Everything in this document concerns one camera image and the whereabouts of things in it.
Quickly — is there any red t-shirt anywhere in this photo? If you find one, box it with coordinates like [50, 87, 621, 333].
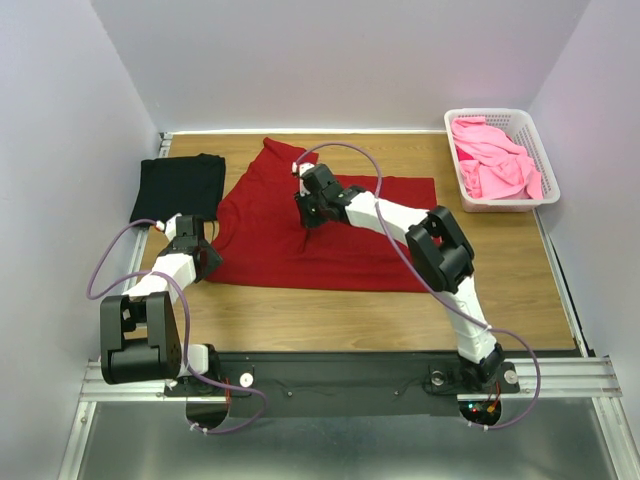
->
[207, 138, 424, 293]

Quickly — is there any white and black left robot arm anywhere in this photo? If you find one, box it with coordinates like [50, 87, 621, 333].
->
[99, 214, 223, 394]

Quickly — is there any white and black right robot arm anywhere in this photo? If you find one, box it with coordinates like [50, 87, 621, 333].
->
[292, 162, 504, 390]

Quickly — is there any folded black t-shirt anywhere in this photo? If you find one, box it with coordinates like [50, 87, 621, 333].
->
[129, 153, 226, 222]

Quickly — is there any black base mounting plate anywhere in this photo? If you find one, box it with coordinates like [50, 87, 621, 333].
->
[164, 351, 521, 419]

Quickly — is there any pink t-shirt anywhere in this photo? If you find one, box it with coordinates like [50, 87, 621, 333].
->
[451, 116, 544, 200]

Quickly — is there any white plastic laundry basket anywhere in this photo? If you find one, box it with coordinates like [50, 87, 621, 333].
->
[444, 108, 560, 213]

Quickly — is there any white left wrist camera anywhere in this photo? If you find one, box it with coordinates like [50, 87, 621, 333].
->
[154, 213, 182, 241]

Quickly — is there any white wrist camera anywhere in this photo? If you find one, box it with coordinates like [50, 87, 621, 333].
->
[154, 213, 182, 241]
[291, 162, 315, 197]

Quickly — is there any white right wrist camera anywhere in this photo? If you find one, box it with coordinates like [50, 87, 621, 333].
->
[291, 162, 315, 197]

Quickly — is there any aluminium table frame rail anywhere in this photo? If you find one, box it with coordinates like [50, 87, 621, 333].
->
[58, 131, 626, 480]

